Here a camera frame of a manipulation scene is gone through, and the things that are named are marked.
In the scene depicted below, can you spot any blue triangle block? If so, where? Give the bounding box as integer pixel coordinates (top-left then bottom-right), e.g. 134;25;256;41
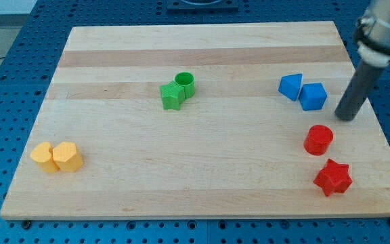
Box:
278;73;303;101

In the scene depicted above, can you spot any green cylinder block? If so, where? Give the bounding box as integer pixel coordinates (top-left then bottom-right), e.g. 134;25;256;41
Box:
175;72;196;99

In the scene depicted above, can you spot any blue cube block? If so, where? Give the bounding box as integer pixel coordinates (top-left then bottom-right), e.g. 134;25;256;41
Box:
299;83;327;111

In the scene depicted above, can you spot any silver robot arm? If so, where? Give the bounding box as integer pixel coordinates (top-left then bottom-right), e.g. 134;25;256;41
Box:
353;0;390;68

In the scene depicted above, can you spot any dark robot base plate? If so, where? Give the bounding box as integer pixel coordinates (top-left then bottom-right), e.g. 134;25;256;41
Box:
167;0;239;12

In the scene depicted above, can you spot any red cylinder block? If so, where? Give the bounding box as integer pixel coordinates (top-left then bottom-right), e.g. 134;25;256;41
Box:
303;125;334;156

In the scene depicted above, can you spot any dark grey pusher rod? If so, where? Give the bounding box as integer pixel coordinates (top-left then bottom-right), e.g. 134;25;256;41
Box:
334;60;385;121

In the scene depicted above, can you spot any red star block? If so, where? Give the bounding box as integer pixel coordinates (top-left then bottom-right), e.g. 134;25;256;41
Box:
313;159;353;197

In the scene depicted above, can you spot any green star block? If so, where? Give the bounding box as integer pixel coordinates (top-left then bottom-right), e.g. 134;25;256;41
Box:
160;81;185;110

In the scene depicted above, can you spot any yellow hexagon block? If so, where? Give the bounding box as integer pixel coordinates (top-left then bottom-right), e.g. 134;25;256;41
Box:
53;142;84;172

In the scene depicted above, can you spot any wooden board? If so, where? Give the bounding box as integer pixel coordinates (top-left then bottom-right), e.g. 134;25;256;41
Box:
0;21;390;220

